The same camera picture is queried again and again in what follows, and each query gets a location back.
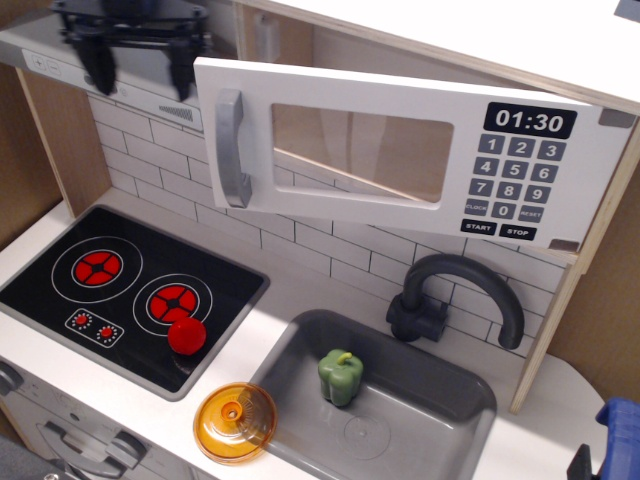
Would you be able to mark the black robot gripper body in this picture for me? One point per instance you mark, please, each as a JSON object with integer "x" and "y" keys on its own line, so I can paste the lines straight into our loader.
{"x": 132, "y": 24}

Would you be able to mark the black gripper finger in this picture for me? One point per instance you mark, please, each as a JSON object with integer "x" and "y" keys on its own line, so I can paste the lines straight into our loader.
{"x": 181, "y": 70}
{"x": 99, "y": 63}

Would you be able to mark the grey microwave door handle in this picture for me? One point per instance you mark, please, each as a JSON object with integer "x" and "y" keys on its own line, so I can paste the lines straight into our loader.
{"x": 229, "y": 114}

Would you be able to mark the white toy microwave door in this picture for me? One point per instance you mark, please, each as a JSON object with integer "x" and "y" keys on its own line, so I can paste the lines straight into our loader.
{"x": 508, "y": 165}

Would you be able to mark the grey toy range hood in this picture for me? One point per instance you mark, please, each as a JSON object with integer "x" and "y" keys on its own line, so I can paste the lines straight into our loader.
{"x": 138, "y": 53}

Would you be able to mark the black toy stove top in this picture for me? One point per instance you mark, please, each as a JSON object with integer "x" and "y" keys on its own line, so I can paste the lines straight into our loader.
{"x": 110, "y": 287}

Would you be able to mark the red toy tomato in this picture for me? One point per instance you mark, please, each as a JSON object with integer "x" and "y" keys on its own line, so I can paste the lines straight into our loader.
{"x": 187, "y": 336}

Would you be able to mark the green toy bell pepper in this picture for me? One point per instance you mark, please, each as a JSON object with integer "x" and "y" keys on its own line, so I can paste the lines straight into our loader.
{"x": 340, "y": 374}

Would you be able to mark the orange transparent pot lid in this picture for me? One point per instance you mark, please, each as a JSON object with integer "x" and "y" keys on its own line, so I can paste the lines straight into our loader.
{"x": 235, "y": 423}

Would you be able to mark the grey toy oven door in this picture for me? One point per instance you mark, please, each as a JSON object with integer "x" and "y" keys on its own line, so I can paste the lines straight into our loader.
{"x": 90, "y": 445}

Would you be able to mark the grey toy sink basin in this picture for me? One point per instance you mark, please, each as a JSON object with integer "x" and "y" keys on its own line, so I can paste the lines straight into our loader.
{"x": 415, "y": 415}

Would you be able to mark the blue plastic object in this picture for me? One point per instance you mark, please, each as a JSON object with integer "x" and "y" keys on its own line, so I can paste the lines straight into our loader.
{"x": 621, "y": 417}

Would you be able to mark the black clamp part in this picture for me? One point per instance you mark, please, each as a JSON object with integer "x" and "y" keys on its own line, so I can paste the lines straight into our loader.
{"x": 580, "y": 467}

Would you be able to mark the wooden toy kitchen frame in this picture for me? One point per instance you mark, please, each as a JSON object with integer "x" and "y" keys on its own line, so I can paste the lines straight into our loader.
{"x": 61, "y": 146}

